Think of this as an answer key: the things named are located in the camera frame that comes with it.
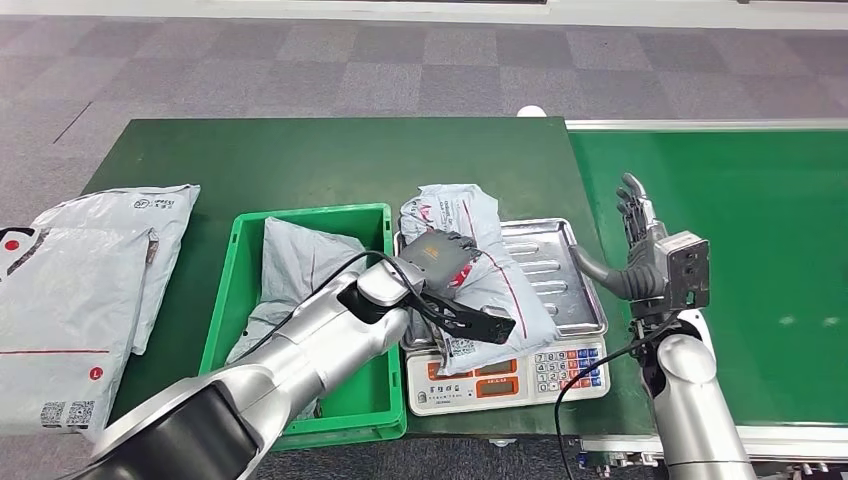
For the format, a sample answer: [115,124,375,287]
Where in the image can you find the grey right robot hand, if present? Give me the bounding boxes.
[572,173,672,320]

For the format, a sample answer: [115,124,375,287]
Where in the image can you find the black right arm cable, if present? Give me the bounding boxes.
[552,311,684,480]

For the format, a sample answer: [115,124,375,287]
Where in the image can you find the green plastic crate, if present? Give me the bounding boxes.
[198,203,409,452]

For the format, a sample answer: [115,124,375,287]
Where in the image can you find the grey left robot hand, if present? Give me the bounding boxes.
[397,229,482,300]

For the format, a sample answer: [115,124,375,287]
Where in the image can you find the large grey parcel QR codes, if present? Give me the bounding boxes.
[0,225,160,444]

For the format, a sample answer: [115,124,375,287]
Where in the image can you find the white electronic scale steel tray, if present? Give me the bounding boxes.
[394,217,612,417]

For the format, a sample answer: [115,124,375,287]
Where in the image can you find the grey courier bag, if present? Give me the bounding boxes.
[225,217,372,422]

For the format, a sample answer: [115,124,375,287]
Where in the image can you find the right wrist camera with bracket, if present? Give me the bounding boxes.
[654,230,711,313]

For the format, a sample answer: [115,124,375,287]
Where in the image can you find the grey parcel express logo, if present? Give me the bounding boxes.
[31,184,201,356]

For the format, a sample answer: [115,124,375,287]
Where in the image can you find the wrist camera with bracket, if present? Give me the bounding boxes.
[654,230,711,313]
[422,291,518,346]

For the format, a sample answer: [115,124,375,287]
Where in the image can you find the white courier bag red print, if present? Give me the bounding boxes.
[397,184,561,378]

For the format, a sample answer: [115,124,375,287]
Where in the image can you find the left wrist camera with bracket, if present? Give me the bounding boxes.
[422,291,518,346]

